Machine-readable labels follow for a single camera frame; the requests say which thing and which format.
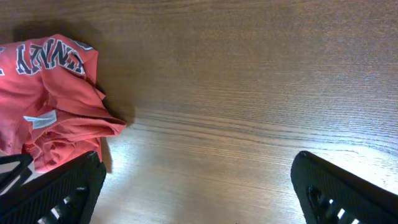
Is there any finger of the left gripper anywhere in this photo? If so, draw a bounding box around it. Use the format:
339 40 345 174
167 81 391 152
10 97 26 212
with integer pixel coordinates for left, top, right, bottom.
1 154 33 195

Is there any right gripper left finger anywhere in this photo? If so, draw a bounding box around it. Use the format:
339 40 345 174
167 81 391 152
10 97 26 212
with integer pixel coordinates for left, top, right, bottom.
1 151 106 224

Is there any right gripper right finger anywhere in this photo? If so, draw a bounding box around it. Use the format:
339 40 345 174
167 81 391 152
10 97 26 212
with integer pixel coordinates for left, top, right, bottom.
290 151 397 224

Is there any red soccer print t-shirt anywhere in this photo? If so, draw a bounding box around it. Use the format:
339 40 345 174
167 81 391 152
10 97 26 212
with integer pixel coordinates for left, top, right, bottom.
1 34 126 173

